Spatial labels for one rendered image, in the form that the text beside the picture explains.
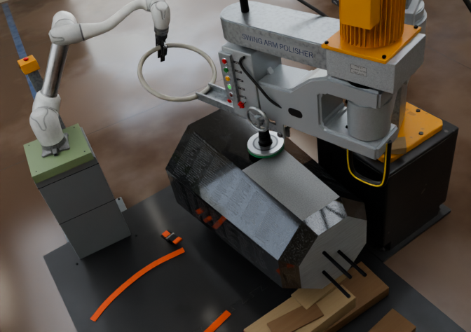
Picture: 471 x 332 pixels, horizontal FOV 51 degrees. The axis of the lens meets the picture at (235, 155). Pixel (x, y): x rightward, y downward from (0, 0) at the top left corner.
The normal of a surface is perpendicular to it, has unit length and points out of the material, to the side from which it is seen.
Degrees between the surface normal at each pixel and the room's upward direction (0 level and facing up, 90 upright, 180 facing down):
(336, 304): 0
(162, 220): 0
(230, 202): 45
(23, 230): 0
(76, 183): 90
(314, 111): 90
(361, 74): 90
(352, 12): 90
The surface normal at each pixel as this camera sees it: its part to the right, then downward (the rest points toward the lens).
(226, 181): -0.68, -0.19
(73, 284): -0.15, -0.75
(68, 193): 0.45, 0.53
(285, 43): -0.65, 0.57
